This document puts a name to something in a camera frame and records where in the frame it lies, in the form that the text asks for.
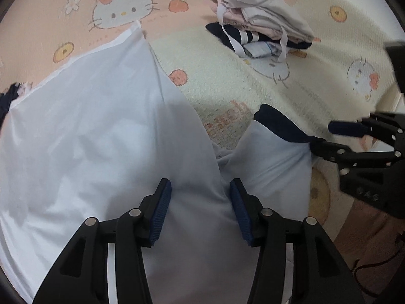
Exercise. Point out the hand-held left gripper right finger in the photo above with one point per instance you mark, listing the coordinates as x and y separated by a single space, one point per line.
240 212

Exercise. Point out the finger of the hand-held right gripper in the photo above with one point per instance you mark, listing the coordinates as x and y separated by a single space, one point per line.
345 128
329 150

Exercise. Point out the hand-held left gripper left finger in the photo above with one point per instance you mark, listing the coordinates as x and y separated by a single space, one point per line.
161 209

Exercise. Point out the white shirt with navy trim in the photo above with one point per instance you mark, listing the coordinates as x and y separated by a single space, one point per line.
95 133

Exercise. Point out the pink and cream printed blanket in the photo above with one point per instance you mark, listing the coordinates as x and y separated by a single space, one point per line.
316 69

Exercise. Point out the pale blue folded garment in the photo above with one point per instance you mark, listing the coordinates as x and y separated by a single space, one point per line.
259 49

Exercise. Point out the white folded garment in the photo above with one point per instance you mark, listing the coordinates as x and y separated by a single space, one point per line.
269 3

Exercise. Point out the navy striped folded garment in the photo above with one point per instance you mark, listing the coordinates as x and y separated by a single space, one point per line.
227 34

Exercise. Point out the pink folded garment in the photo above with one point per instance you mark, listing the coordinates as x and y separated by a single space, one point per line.
232 19

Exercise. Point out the navy shorts with white stripes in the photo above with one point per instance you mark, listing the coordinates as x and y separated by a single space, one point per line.
8 99

